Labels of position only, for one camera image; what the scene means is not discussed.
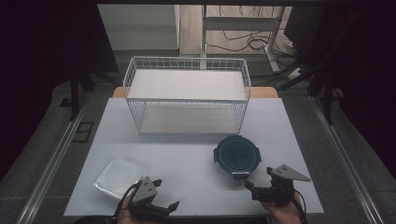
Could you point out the white cabinet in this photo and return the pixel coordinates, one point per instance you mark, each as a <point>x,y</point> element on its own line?
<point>140,26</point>

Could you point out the white metal desk frame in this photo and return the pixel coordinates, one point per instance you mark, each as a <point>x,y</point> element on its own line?
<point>239,23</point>

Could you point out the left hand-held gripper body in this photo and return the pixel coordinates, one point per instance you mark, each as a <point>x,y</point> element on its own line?
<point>144,191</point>

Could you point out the person's right hand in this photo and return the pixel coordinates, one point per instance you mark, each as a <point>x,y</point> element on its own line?
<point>285,213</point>

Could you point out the person's left hand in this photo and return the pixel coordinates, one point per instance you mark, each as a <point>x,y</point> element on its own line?
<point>124,214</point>

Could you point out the white power strip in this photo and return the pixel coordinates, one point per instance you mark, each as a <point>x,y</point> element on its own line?
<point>295,73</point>

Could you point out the round dark green lidded container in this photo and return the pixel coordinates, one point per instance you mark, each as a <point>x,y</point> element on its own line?
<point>237,155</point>

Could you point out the black floor bracket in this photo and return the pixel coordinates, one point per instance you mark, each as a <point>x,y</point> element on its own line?
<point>83,132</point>

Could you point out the aluminium floor rail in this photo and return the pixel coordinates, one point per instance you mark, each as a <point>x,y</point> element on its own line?
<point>53,161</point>
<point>345,161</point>

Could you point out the black metal stand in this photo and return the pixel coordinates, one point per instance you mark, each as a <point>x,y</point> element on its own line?
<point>327,99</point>

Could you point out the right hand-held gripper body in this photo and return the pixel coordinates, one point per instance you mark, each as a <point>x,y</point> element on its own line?
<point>280,186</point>

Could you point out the white square plastic container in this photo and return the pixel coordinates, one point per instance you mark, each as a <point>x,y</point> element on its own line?
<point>118,178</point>

